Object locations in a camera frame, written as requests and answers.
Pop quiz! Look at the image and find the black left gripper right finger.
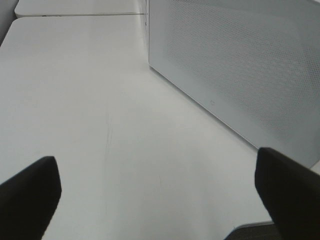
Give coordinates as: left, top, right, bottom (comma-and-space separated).
254, 147, 320, 240

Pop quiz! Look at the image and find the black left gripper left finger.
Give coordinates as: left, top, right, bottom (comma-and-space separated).
0, 156, 62, 240

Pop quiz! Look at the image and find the white microwave door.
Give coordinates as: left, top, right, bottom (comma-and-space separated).
148, 0, 320, 168

